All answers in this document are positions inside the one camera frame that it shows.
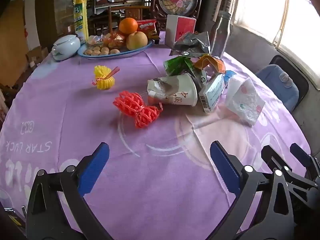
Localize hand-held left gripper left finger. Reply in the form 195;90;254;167
26;142;113;240

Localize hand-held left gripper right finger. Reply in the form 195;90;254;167
210;141;294;240

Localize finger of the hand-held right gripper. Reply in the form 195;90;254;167
290;143;320;180
261;145;320;193

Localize white dotted tissue packet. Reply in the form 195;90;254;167
226;77;266;126

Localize red foam fruit net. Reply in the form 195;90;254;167
113;91;163;128

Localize white blue medicine box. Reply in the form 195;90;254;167
199;74;226;113

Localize yellow foam fruit net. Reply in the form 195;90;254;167
93;65;120;91

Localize white paper cup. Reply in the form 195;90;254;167
147;74;198;107

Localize orange paper carton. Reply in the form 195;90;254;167
194;54;226;75

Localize green plastic wrapper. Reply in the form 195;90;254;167
164;56;196;77

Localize silver foil bag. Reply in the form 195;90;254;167
169;31;211;58

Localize pile of walnuts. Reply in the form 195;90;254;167
84;45;121;56

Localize blue oval plate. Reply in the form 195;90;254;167
77;39;154;60

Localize white ceramic lidded jar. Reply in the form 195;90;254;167
51;34;81;61

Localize cardboard box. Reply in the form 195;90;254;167
25;45;50;68

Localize orange wrapped pastry packet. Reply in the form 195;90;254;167
103;32;126;48

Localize yellow pear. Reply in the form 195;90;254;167
126;31;149;51

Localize silver metal bottle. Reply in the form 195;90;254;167
209;10;232;58

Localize orange fruit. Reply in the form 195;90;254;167
118;17;139;35

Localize red and white box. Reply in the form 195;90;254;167
165;14;197;48

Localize bright window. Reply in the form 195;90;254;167
232;0;320;90

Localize red snack packet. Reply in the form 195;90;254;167
136;19;158;40

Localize yellow green package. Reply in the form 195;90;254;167
73;0;90;41

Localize wooden chair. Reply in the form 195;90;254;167
107;5;152;32

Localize brown wooden cabinet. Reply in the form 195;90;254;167
35;0;75;36

